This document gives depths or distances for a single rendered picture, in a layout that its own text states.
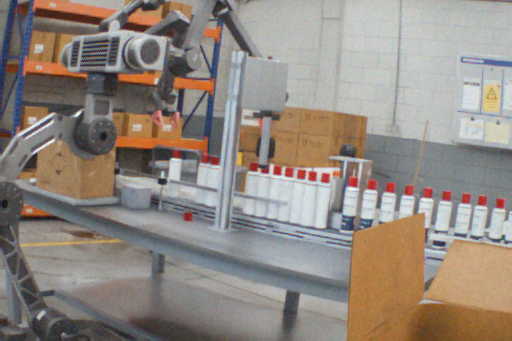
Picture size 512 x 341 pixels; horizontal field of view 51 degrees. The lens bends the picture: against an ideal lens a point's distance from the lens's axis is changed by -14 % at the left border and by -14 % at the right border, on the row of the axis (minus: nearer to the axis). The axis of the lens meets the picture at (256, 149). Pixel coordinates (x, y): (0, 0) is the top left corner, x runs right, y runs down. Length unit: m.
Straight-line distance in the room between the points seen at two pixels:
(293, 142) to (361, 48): 1.93
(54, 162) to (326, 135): 3.72
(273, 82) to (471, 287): 1.53
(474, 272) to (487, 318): 0.09
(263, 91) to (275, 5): 6.20
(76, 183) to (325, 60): 5.54
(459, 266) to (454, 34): 6.07
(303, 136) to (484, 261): 5.15
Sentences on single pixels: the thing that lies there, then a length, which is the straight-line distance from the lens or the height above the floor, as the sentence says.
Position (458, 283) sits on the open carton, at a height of 1.05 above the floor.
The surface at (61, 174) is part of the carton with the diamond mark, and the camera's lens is 2.58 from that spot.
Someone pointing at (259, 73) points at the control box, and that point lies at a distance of 2.23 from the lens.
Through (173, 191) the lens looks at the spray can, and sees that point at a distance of 2.62.
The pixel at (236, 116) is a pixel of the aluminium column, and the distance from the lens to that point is 2.25.
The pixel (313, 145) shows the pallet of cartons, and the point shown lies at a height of 1.04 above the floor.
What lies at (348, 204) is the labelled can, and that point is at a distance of 2.17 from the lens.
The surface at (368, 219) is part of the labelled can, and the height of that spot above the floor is 0.95.
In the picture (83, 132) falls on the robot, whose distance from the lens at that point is 2.29.
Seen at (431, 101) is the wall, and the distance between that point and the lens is 6.92.
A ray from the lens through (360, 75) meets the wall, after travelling 7.42.
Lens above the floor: 1.26
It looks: 3 degrees down
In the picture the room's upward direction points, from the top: 6 degrees clockwise
